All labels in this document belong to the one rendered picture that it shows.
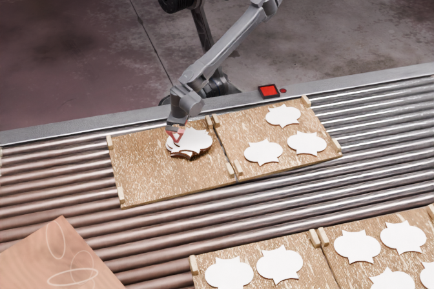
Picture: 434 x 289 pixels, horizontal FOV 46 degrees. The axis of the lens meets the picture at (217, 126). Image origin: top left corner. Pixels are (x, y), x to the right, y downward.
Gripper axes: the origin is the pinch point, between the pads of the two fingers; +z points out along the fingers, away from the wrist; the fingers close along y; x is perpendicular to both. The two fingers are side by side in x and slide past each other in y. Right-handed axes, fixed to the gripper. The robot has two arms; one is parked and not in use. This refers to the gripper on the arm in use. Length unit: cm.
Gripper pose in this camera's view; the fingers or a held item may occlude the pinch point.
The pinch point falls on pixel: (179, 131)
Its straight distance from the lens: 188.7
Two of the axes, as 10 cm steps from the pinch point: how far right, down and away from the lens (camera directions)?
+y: 2.1, -6.5, 7.3
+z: -0.2, 7.4, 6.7
